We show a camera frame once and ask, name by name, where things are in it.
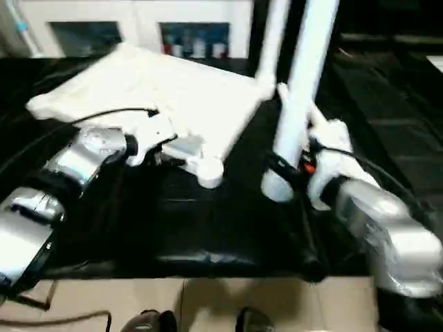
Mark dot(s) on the black metal table leg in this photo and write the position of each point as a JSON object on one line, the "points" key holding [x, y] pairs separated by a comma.
{"points": [[38, 297]]}

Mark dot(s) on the red bottle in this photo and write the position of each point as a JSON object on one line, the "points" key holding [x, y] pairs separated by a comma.
{"points": [[167, 43]]}

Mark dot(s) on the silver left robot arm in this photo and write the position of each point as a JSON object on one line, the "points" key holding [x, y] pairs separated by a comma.
{"points": [[69, 162]]}

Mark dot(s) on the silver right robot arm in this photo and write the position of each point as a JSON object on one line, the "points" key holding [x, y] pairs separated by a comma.
{"points": [[394, 224]]}

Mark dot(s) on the black work mat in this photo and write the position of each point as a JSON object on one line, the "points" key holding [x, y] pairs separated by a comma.
{"points": [[173, 224]]}

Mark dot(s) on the white mug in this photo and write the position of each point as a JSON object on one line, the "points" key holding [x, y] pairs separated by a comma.
{"points": [[176, 51], [216, 51]]}

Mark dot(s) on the dark metal bar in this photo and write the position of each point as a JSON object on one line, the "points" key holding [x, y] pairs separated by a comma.
{"points": [[391, 38]]}

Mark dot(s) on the white blue patterned container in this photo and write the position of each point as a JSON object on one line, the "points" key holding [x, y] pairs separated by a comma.
{"points": [[199, 46]]}

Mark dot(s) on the white plastic table top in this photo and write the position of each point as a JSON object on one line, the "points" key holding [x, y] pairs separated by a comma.
{"points": [[155, 86]]}

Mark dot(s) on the dark left robot foot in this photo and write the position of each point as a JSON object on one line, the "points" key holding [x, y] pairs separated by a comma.
{"points": [[149, 321]]}

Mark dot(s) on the white flat board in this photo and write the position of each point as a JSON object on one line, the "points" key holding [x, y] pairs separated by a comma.
{"points": [[436, 62]]}

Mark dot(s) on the white glass door cabinet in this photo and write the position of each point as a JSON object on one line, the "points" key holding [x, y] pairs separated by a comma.
{"points": [[138, 12]]}

